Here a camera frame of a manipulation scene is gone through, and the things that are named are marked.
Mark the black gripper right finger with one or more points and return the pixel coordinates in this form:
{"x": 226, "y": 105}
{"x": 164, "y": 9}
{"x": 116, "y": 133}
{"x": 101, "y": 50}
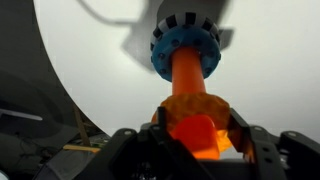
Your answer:
{"x": 240, "y": 137}

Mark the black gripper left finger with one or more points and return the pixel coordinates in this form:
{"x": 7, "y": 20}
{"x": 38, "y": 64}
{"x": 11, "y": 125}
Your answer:
{"x": 161, "y": 119}

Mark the orange stacking toy post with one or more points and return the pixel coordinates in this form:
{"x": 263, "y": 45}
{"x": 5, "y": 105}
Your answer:
{"x": 196, "y": 131}

